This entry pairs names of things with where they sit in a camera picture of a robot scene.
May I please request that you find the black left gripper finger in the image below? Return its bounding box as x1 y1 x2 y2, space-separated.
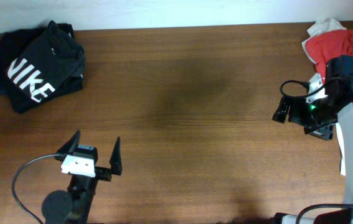
109 137 122 175
57 130 81 155

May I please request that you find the dark green t-shirt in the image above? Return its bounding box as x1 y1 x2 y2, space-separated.
6 21 85 103

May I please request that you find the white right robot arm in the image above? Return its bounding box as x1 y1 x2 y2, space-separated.
272 55 353 223

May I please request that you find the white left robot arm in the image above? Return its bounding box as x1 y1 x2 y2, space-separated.
41 131 122 223

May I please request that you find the red and white garment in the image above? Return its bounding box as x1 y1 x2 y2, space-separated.
301 17 353 177

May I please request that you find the folded black garment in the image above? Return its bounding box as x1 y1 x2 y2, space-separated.
0 21 86 113

